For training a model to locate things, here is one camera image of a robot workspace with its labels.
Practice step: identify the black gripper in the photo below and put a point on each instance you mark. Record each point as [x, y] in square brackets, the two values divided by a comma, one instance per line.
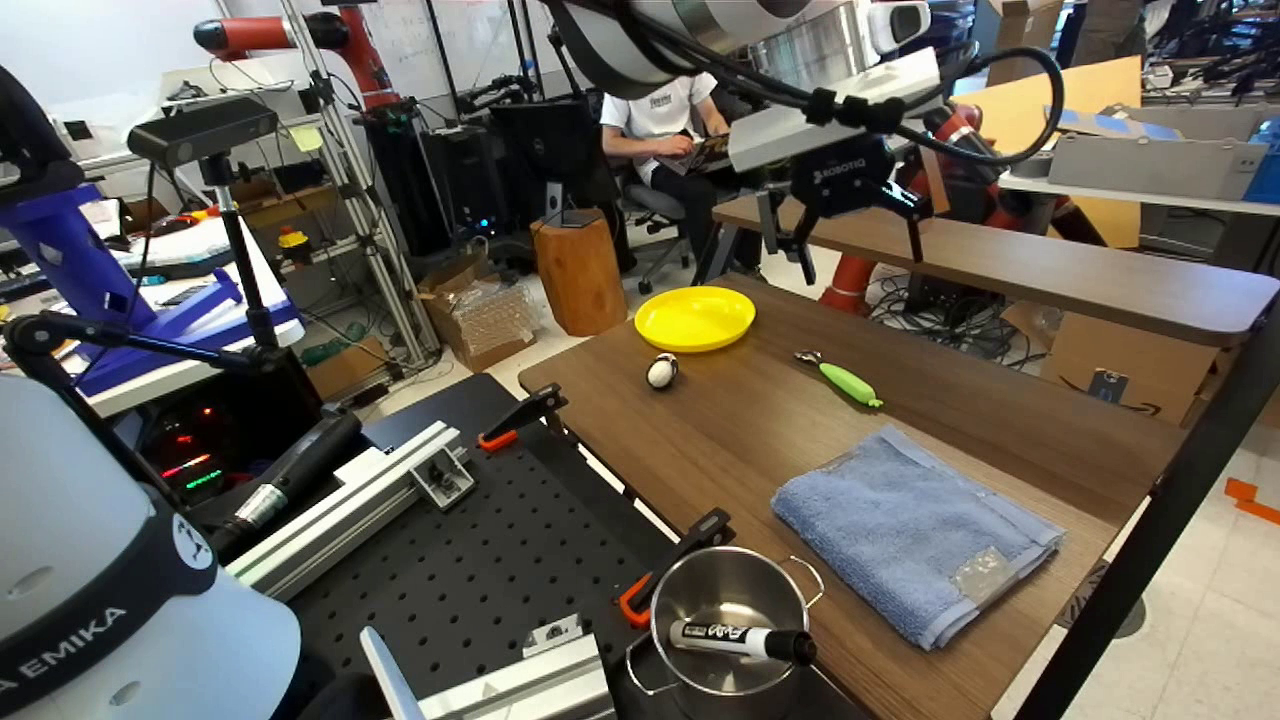
[854, 172]

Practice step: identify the white Franka robot base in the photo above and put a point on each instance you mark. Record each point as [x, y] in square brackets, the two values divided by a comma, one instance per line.
[93, 572]

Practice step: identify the red background robot arm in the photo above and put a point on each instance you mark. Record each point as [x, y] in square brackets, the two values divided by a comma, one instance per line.
[265, 32]

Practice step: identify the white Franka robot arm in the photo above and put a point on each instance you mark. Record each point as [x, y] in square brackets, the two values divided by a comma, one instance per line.
[694, 23]

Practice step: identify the yellow plate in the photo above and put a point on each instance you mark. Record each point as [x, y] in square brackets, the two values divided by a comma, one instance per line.
[694, 323]

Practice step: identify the red black robot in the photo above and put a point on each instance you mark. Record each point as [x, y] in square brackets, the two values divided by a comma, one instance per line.
[962, 165]

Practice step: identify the wooden bench shelf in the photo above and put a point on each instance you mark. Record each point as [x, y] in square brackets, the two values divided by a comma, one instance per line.
[1065, 274]

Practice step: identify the seated person white shirt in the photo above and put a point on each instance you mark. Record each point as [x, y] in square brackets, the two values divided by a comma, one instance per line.
[654, 114]

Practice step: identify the small white egg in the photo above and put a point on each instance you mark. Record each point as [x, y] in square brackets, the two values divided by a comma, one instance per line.
[663, 375]

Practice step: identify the large cardboard sheet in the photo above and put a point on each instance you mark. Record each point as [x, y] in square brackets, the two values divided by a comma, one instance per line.
[1054, 103]

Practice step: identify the wooden knife block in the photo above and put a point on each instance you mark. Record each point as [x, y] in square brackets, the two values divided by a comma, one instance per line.
[580, 274]

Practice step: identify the blue folded towel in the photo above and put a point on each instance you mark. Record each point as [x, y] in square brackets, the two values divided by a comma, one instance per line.
[915, 534]

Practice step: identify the flat grey box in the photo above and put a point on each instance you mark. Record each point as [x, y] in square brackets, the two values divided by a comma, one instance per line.
[1153, 165]

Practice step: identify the printed cardboard box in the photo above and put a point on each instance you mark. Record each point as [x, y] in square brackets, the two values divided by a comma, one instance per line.
[1133, 375]

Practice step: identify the orange black clamp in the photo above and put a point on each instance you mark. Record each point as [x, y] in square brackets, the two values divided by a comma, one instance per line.
[513, 425]
[680, 545]

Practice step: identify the open cardboard box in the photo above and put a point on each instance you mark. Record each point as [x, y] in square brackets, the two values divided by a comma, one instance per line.
[480, 323]

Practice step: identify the stainless steel pot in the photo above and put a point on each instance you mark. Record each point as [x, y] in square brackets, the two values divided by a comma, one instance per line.
[727, 603]

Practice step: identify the black computer tower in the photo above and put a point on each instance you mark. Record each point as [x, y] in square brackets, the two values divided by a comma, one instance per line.
[434, 180]

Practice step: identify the black white marker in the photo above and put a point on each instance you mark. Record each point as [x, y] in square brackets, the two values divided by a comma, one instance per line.
[745, 643]

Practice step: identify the orange floor tape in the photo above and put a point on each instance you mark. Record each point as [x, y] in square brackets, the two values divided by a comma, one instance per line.
[1253, 500]

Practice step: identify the metal shelf rack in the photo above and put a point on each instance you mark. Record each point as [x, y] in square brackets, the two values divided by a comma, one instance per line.
[366, 225]

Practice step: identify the black perforated board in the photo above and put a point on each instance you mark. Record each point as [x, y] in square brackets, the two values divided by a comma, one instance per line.
[494, 562]

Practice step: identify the black cylindrical tool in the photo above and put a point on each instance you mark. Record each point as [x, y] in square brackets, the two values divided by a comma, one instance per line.
[295, 473]

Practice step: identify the blue white machine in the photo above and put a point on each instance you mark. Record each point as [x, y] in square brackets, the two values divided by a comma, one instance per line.
[82, 267]

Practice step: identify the light grey wrist camera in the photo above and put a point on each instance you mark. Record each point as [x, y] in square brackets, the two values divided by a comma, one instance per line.
[786, 135]

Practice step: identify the black table frame bar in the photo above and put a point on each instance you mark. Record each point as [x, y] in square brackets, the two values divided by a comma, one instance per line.
[1175, 493]

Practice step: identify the short aluminium rail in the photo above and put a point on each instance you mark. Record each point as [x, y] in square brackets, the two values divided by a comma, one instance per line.
[522, 687]

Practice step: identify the long aluminium rail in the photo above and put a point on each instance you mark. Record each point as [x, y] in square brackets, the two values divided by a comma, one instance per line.
[354, 504]

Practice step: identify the black camera stand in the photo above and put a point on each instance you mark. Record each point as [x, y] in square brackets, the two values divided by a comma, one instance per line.
[246, 274]

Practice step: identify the black depth camera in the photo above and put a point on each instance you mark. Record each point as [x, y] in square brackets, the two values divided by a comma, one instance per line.
[201, 129]

